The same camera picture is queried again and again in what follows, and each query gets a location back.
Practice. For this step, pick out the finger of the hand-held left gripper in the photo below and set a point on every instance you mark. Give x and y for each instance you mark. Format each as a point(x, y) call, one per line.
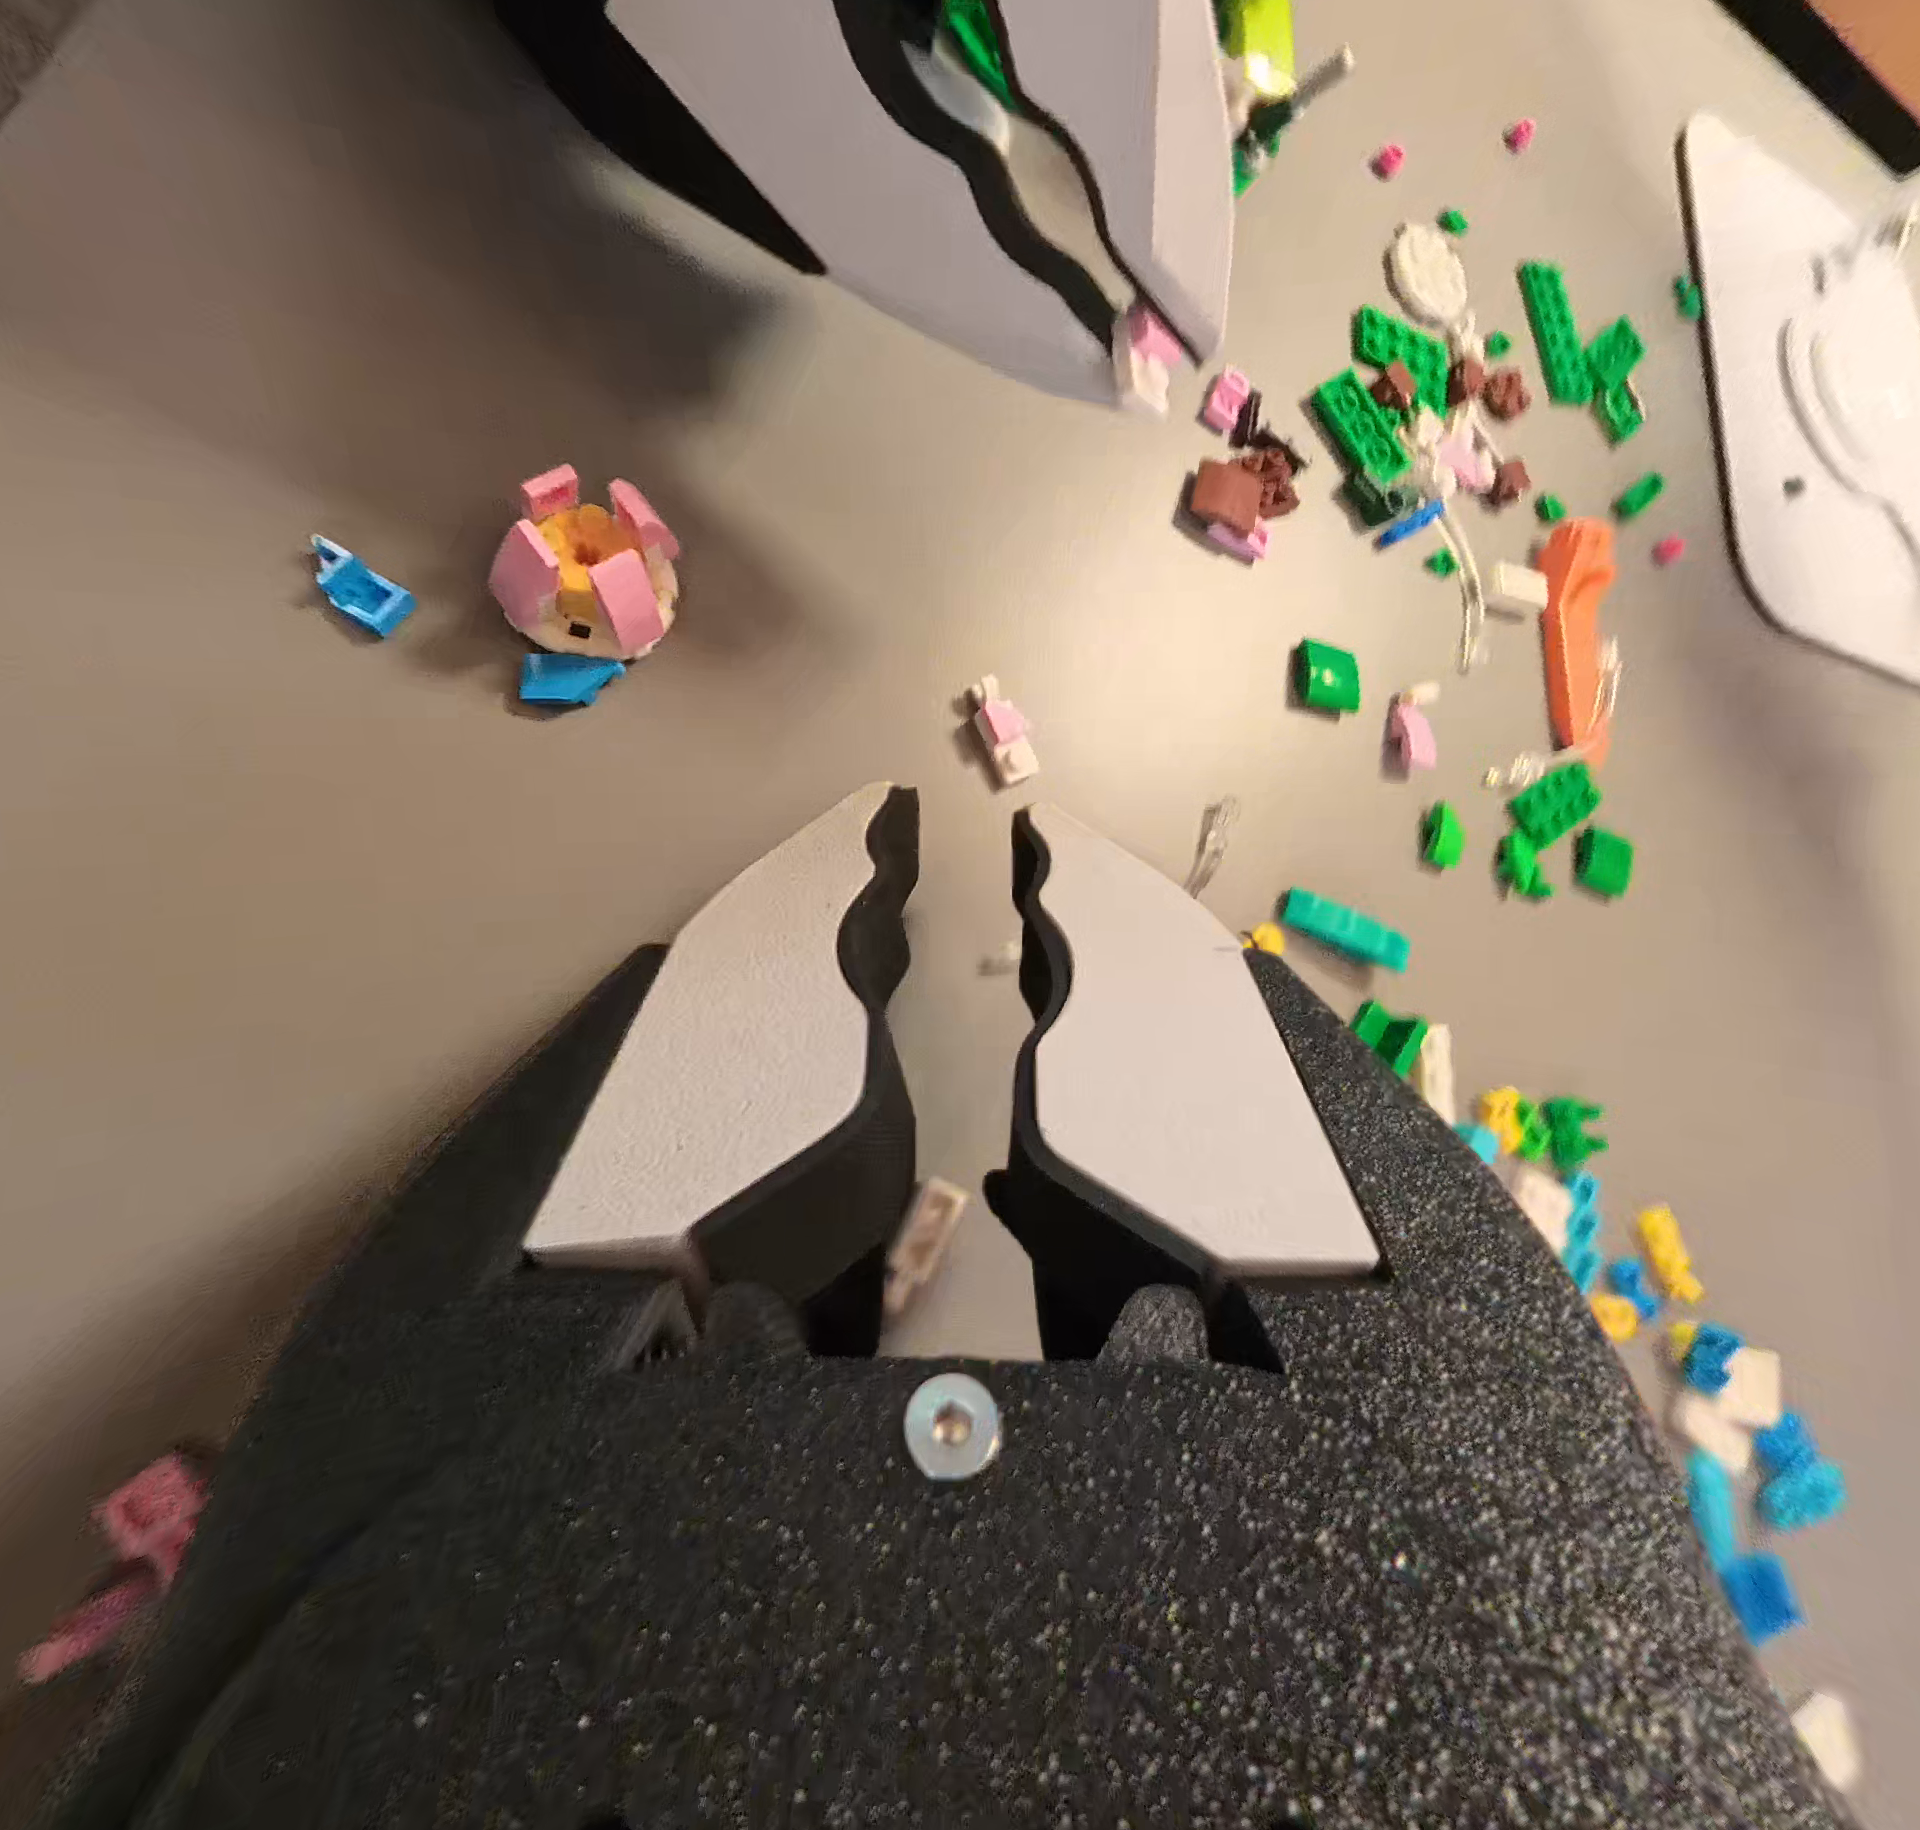
point(751, 108)
point(1143, 119)

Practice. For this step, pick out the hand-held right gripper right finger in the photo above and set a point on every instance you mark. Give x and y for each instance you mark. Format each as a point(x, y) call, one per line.
point(1185, 1070)

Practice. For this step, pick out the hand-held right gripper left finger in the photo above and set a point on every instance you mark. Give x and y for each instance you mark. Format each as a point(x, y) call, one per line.
point(721, 1056)

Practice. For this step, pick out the pink and white lego piece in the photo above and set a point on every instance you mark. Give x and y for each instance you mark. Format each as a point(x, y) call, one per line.
point(1153, 354)

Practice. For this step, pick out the green lego assembly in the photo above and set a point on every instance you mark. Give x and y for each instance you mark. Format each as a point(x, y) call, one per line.
point(1253, 37)

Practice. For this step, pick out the green open lego brick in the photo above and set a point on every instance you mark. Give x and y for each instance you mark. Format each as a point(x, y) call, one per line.
point(1391, 1038)

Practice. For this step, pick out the teal lego brick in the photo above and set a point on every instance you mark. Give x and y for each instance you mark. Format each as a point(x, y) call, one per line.
point(1344, 930)

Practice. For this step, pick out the transparent lego piece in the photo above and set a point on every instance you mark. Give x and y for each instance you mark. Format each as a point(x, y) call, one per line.
point(1217, 840)

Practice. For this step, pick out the white lego brick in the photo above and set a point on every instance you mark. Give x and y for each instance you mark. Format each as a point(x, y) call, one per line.
point(1437, 1070)

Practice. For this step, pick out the white lego plate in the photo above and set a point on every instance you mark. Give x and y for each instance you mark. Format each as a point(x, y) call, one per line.
point(926, 1230)

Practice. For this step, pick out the small green lego piece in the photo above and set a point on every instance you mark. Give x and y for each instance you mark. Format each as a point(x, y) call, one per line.
point(1599, 865)
point(1523, 874)
point(1442, 835)

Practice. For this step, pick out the pile of green brown lego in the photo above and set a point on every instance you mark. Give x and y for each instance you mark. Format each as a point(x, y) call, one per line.
point(1373, 414)

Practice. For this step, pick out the small pink white lego flower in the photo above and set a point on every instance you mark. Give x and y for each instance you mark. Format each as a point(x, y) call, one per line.
point(1001, 727)

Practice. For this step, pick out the blue lego piece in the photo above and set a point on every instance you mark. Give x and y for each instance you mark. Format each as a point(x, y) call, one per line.
point(568, 682)
point(359, 590)

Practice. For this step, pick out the green curved lego brick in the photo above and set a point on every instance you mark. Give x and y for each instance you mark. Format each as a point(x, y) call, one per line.
point(1328, 675)

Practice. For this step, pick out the green lego plate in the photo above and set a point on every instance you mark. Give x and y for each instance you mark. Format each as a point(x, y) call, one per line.
point(1553, 805)

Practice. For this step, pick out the large pink lego flower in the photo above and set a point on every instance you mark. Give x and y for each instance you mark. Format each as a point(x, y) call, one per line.
point(589, 581)

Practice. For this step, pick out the pile of blue yellow lego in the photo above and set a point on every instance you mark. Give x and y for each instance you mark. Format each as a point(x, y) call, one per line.
point(1665, 1254)

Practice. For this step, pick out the orange brick separator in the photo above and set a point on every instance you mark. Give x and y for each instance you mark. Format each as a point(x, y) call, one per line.
point(1571, 616)

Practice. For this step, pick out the white rounded board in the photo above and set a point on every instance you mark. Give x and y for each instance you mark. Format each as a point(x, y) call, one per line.
point(1755, 435)

